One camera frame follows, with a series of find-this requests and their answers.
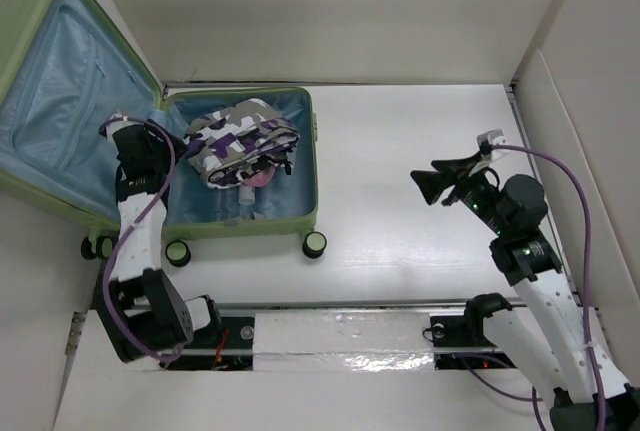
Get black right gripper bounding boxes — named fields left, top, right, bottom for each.
left=408, top=151, right=511, bottom=236

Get purple grey camouflage garment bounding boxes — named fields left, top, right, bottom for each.
left=184, top=98, right=301, bottom=189

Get green suitcase with blue lining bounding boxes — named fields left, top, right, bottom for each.
left=1, top=0, right=327, bottom=264

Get small white bottle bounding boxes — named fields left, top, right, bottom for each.
left=238, top=185, right=256, bottom=206

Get pink headphones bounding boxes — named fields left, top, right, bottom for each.
left=244, top=167, right=276, bottom=188

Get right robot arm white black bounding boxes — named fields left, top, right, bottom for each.
left=410, top=152, right=639, bottom=430

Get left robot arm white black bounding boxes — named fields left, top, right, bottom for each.
left=96, top=114, right=223, bottom=367

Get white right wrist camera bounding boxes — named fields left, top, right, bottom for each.
left=476, top=129, right=507, bottom=155

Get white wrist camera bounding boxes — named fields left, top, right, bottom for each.
left=99, top=113, right=136, bottom=144
left=476, top=129, right=507, bottom=155

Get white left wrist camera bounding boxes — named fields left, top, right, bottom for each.
left=99, top=113, right=136, bottom=144

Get metal base rail with foil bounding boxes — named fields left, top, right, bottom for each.
left=168, top=308, right=514, bottom=373

